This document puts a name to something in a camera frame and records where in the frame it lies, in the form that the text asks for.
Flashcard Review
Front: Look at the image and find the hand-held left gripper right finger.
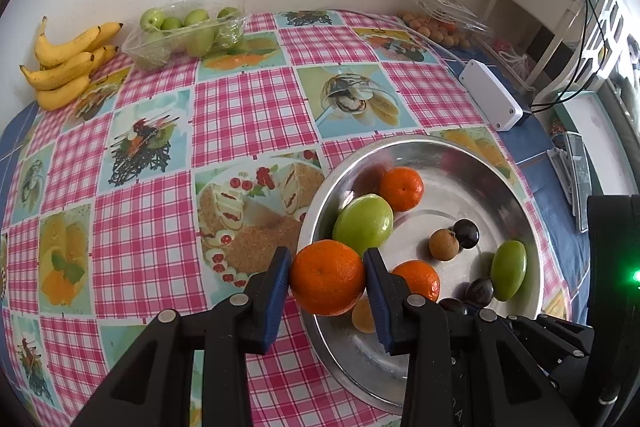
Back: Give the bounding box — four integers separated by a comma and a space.
362, 248, 581, 427

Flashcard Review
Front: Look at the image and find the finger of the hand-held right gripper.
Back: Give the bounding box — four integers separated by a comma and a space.
507, 314, 596, 383

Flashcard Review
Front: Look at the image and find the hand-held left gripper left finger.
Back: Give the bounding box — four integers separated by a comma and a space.
70, 247, 293, 427

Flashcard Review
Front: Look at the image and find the orange mandarin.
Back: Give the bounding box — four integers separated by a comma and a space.
391, 260, 441, 303
378, 167, 425, 212
290, 239, 367, 317

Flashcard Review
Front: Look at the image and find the dark red cherry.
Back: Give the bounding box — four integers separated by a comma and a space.
437, 298, 470, 315

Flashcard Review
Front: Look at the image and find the green mango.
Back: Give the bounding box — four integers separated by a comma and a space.
332, 194, 394, 259

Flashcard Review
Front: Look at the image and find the green jujube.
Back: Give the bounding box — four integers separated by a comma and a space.
490, 240, 527, 301

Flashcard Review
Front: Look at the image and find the brown longan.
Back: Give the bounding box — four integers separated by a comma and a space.
429, 228, 460, 262

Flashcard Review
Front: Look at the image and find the dark purple plum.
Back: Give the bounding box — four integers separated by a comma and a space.
452, 218, 480, 250
465, 277, 495, 307

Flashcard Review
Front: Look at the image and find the stainless steel basin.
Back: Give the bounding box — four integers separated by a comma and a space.
297, 134, 546, 415

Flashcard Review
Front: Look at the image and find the bag of green fruits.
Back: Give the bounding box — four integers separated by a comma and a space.
121, 0, 248, 70

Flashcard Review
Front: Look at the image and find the green cardboard box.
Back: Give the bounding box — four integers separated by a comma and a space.
547, 89, 640, 198

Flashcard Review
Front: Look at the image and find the pink checked printed tablecloth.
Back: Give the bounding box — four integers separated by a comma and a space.
0, 9, 571, 427

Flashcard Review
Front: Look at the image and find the white plastic device box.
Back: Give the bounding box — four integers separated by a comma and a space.
459, 59, 524, 131

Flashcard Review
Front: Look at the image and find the white plastic bag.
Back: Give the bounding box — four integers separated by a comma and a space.
487, 37, 538, 88

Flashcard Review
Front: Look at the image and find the white lattice shelf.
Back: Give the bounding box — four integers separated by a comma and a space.
582, 0, 640, 82

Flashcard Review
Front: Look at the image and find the heap of small green jujubes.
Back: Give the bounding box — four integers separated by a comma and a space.
135, 7, 246, 65

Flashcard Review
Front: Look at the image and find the pile of loose longans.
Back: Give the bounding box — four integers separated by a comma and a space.
400, 9, 473, 50

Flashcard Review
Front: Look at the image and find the clear plastic clamshell box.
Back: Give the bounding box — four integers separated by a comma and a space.
400, 0, 488, 32

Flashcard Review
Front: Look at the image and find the yellow banana bunch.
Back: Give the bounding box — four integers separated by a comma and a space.
20, 16, 124, 111

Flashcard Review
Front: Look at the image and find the black cable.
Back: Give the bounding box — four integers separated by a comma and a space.
530, 0, 608, 112

